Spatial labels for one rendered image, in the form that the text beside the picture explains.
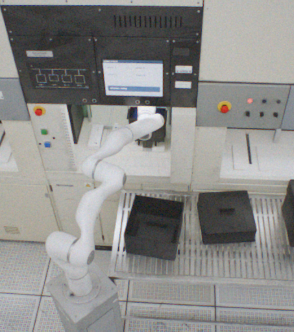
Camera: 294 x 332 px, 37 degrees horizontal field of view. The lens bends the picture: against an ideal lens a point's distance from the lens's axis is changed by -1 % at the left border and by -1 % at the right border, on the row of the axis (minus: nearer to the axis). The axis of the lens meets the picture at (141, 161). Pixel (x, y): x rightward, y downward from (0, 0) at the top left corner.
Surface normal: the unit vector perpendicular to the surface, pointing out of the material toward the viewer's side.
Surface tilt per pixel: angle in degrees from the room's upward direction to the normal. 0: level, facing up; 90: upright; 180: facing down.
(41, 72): 90
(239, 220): 0
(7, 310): 0
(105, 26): 90
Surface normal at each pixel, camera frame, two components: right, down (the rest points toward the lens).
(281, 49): -0.08, 0.73
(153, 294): -0.03, -0.68
